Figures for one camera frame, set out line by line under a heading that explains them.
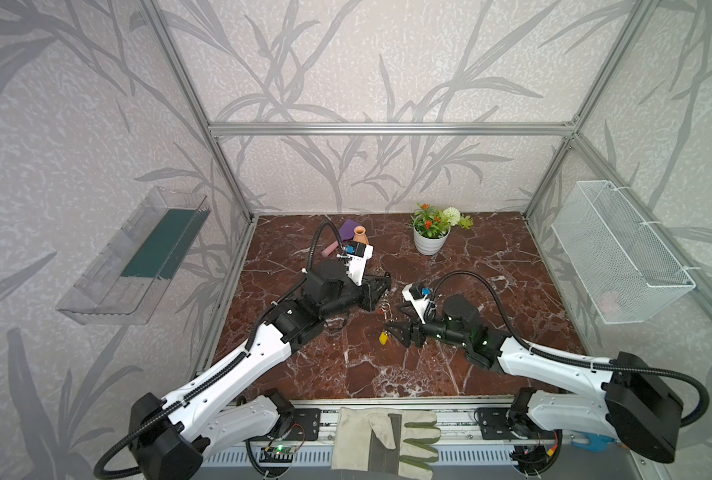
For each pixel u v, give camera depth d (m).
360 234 0.99
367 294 0.61
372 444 0.71
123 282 0.63
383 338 0.77
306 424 0.73
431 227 0.98
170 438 0.37
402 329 0.67
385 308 0.73
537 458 0.70
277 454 0.72
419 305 0.68
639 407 0.41
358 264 0.62
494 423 0.75
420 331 0.66
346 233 1.15
